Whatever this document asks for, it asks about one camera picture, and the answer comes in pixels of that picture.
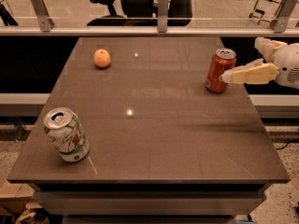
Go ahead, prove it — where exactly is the red coke can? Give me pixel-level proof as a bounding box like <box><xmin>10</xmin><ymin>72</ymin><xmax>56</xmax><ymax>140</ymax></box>
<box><xmin>206</xmin><ymin>48</ymin><xmax>236</xmax><ymax>93</ymax></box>

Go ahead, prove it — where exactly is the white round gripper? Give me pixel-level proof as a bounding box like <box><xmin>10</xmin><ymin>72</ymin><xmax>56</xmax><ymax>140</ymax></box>
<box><xmin>220</xmin><ymin>37</ymin><xmax>299</xmax><ymax>89</ymax></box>

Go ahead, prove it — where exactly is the left metal railing bracket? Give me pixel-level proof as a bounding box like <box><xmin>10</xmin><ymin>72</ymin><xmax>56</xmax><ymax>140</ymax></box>
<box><xmin>30</xmin><ymin>0</ymin><xmax>54</xmax><ymax>32</ymax></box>

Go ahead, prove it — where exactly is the white green 7up can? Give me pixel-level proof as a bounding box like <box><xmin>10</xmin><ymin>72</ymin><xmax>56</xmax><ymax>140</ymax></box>
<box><xmin>43</xmin><ymin>107</ymin><xmax>90</xmax><ymax>162</ymax></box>

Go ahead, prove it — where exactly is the middle metal railing bracket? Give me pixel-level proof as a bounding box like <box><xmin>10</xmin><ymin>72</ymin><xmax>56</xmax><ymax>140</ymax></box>
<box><xmin>157</xmin><ymin>0</ymin><xmax>168</xmax><ymax>33</ymax></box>

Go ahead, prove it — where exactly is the metal railing bracket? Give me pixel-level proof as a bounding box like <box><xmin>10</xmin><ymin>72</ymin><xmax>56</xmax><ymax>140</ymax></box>
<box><xmin>270</xmin><ymin>0</ymin><xmax>298</xmax><ymax>33</ymax></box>
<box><xmin>30</xmin><ymin>0</ymin><xmax>54</xmax><ymax>32</ymax></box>
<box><xmin>157</xmin><ymin>0</ymin><xmax>168</xmax><ymax>33</ymax></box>

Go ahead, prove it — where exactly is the grey table drawer base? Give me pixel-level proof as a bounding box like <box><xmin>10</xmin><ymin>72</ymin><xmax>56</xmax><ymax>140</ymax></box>
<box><xmin>34</xmin><ymin>190</ymin><xmax>265</xmax><ymax>224</ymax></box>

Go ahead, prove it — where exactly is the black office chair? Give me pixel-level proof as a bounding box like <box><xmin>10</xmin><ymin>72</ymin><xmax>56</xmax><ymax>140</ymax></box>
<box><xmin>87</xmin><ymin>0</ymin><xmax>192</xmax><ymax>26</ymax></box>

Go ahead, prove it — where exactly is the cardboard box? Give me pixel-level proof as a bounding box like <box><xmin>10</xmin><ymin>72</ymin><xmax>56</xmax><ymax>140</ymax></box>
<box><xmin>0</xmin><ymin>180</ymin><xmax>43</xmax><ymax>224</ymax></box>

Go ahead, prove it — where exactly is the orange fruit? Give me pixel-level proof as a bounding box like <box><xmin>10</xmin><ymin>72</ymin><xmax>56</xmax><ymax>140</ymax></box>
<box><xmin>93</xmin><ymin>49</ymin><xmax>111</xmax><ymax>68</ymax></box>

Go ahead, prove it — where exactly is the black cable on floor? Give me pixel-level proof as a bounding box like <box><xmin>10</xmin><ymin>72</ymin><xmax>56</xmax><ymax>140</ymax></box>
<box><xmin>275</xmin><ymin>140</ymin><xmax>295</xmax><ymax>151</ymax></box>

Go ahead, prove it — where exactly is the right metal railing bracket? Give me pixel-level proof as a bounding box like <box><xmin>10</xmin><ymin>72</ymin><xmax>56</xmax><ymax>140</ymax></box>
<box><xmin>270</xmin><ymin>0</ymin><xmax>298</xmax><ymax>33</ymax></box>

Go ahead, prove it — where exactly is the wooden stool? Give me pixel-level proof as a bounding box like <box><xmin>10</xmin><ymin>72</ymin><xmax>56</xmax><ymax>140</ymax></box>
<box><xmin>249</xmin><ymin>0</ymin><xmax>283</xmax><ymax>24</ymax></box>

